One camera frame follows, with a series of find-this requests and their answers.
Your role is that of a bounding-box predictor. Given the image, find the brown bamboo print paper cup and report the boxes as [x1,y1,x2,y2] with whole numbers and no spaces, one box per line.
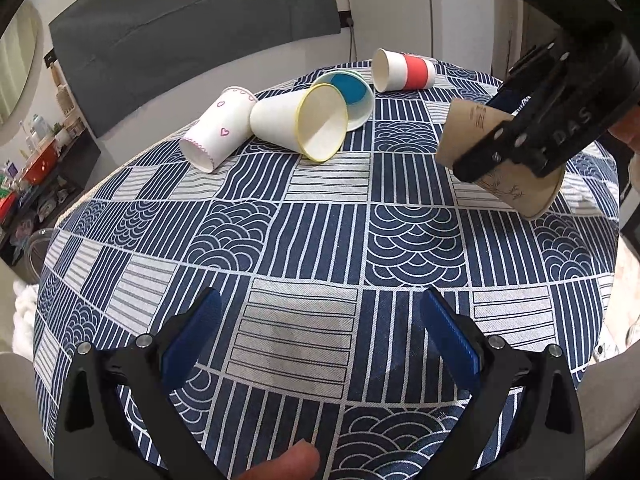
[436,99,565,220]

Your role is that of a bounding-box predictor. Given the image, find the white cup red band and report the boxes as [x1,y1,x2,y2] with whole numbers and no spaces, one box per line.
[371,49,437,92]

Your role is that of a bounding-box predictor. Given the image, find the white cup green blue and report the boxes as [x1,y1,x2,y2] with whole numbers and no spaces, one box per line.
[311,70,375,131]

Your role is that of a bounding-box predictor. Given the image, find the white cup yellow rim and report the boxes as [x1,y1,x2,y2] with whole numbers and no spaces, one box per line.
[250,84,348,162]

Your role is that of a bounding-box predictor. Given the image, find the white cup pink hearts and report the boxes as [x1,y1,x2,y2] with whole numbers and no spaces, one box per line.
[179,87,257,174]

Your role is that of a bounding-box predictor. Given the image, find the right hand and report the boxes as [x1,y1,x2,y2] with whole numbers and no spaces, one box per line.
[608,105,640,154]

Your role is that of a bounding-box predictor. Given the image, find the left hand thumb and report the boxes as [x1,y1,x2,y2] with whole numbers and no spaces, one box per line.
[238,440,320,480]

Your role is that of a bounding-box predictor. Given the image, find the white refrigerator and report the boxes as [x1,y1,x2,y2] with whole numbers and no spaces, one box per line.
[346,0,495,73]

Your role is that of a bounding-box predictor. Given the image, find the white fluffy cloth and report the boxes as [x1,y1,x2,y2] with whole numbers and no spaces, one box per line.
[12,280,39,362]

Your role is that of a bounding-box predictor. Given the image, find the transparent chair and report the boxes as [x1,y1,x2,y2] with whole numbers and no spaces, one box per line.
[23,228,55,285]

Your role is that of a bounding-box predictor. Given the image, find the black side shelf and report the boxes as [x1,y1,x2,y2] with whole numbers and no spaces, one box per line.
[1,129,101,268]

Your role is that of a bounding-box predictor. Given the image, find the blue white patchwork tablecloth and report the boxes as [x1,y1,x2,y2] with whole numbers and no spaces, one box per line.
[34,62,620,479]

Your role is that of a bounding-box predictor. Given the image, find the red basin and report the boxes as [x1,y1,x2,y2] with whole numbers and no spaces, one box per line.
[23,143,58,185]

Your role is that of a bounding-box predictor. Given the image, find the dark grey wall panel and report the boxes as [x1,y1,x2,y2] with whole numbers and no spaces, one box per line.
[50,0,341,136]

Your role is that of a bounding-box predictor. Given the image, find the oval wall mirror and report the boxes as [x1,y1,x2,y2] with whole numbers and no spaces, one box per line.
[0,0,40,124]

